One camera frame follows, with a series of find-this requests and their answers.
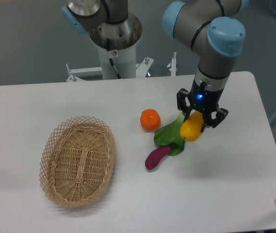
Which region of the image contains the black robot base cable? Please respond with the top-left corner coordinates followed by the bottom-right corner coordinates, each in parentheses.
top-left (106, 38), bottom-right (122, 80)

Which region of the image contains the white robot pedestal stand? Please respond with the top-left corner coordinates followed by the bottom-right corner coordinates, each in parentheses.
top-left (66, 13), bottom-right (154, 82)

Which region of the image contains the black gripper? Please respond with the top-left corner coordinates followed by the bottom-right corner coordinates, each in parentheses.
top-left (177, 80), bottom-right (229, 133)

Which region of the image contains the yellow mango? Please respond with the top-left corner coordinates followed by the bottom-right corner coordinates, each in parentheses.
top-left (180, 111), bottom-right (204, 142)

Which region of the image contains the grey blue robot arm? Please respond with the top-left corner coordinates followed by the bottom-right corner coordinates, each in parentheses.
top-left (62, 0), bottom-right (248, 128)

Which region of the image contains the oval wicker basket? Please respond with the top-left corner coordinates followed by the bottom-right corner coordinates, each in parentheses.
top-left (39, 116), bottom-right (115, 208)

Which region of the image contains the purple sweet potato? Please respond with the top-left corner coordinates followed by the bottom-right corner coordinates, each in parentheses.
top-left (145, 146), bottom-right (171, 170)

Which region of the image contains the green leafy vegetable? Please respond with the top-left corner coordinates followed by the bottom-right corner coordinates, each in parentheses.
top-left (154, 112), bottom-right (185, 156)

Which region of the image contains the orange tangerine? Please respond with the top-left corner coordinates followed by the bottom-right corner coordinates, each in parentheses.
top-left (140, 109), bottom-right (161, 131)

